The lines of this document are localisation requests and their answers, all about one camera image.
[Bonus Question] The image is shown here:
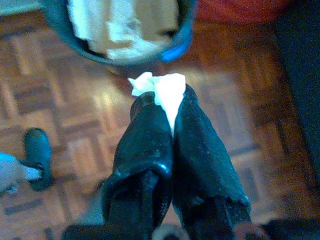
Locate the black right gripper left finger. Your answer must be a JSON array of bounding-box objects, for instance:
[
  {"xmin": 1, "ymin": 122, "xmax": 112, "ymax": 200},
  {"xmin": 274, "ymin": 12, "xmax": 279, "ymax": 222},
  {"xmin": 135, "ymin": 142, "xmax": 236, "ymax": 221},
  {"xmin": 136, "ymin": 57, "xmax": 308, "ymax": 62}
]
[{"xmin": 101, "ymin": 91, "xmax": 175, "ymax": 240}]

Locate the crumpled brown paper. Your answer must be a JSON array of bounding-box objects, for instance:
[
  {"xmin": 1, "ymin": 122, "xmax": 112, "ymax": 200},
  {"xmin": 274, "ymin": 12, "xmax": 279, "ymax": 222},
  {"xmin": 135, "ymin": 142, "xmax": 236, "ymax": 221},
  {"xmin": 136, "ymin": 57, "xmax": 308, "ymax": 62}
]
[{"xmin": 139, "ymin": 0, "xmax": 180, "ymax": 36}]

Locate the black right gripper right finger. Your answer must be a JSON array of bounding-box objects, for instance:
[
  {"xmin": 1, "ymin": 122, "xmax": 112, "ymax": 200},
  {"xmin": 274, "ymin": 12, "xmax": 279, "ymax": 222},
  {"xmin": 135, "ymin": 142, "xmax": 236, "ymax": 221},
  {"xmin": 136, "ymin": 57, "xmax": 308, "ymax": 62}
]
[{"xmin": 171, "ymin": 83, "xmax": 252, "ymax": 240}]

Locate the crumpled white paper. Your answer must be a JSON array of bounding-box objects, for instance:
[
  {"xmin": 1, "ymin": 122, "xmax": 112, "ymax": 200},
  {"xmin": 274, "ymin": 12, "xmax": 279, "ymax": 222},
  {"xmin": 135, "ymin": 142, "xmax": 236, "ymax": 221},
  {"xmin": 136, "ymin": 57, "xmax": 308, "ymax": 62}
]
[{"xmin": 67, "ymin": 0, "xmax": 163, "ymax": 61}]

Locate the black bin with blue rim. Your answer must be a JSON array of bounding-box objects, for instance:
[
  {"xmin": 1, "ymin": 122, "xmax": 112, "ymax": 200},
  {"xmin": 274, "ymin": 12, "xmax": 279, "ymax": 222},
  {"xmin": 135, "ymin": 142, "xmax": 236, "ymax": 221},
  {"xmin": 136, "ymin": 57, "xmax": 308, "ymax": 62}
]
[{"xmin": 39, "ymin": 0, "xmax": 198, "ymax": 67}]

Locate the white tissue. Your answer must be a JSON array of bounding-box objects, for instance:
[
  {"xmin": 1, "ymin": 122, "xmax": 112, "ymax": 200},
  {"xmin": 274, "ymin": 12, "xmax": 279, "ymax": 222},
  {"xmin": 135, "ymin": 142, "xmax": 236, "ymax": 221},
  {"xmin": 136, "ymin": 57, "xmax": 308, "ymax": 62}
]
[{"xmin": 127, "ymin": 71, "xmax": 187, "ymax": 137}]

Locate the large red cushion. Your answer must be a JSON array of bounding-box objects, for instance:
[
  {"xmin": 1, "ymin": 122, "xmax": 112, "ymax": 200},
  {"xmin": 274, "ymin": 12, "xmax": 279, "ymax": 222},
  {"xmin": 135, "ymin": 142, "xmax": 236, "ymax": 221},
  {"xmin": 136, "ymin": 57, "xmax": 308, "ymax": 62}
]
[{"xmin": 194, "ymin": 0, "xmax": 291, "ymax": 26}]

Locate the bed with beige floral sheet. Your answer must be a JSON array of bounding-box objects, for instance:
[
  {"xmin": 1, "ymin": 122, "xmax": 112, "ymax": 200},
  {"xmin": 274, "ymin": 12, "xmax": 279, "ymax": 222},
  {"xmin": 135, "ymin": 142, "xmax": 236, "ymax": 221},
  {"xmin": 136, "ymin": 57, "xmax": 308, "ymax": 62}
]
[{"xmin": 272, "ymin": 0, "xmax": 320, "ymax": 181}]

